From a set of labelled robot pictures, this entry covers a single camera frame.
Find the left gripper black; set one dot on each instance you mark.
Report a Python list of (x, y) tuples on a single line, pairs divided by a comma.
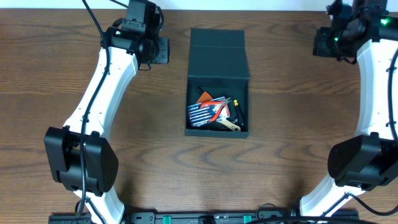
[(162, 50)]

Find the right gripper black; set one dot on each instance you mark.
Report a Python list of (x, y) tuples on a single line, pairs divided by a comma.
[(321, 46)]

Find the black handled claw hammer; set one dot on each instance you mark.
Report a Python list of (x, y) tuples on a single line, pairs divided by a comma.
[(200, 91)]

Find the dark green box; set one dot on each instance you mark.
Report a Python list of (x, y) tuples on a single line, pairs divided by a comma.
[(218, 64)]

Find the orange blade wooden scraper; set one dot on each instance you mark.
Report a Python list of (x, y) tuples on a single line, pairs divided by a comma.
[(222, 125)]

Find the blue screwdriver set case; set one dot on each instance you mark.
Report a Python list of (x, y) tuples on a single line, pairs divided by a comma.
[(197, 117)]

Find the orange handled pliers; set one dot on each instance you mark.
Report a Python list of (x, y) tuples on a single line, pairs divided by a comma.
[(219, 109)]

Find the black yellow screwdriver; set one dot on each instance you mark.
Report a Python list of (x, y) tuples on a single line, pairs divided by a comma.
[(239, 112)]

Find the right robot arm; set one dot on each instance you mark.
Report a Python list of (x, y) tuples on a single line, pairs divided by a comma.
[(365, 34)]

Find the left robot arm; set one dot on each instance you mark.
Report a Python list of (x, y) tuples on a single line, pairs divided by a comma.
[(79, 153)]

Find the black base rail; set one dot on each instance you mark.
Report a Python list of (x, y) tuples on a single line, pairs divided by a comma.
[(173, 218)]

